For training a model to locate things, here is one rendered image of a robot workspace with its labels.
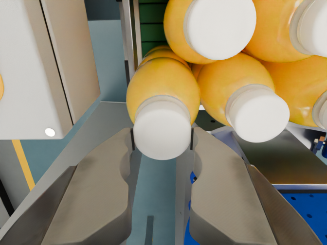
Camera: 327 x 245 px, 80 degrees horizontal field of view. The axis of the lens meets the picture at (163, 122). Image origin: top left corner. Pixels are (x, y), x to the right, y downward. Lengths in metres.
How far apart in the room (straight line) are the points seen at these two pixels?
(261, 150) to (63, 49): 0.28
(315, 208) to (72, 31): 0.38
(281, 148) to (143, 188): 1.53
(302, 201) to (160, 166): 1.32
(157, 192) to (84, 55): 1.66
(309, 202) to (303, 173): 0.09
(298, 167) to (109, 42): 1.14
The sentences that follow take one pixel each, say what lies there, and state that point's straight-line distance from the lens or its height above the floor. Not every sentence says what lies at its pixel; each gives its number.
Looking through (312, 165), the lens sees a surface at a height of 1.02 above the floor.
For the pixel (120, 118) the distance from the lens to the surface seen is 1.13.
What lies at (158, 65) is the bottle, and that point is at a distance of 0.17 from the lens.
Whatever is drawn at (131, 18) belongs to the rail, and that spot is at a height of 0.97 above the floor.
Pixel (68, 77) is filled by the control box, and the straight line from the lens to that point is 0.18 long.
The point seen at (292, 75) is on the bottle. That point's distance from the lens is 0.22.
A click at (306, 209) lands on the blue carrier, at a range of 0.38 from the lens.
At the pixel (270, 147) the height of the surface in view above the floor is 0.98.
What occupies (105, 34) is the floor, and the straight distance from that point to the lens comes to 1.28.
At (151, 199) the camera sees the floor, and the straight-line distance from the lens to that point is 1.89.
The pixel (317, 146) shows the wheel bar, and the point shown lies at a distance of 0.41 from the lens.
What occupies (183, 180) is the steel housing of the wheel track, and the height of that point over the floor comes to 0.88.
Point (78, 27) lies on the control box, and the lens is 0.21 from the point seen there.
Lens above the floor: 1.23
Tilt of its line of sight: 62 degrees down
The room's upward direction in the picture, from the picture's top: 178 degrees counter-clockwise
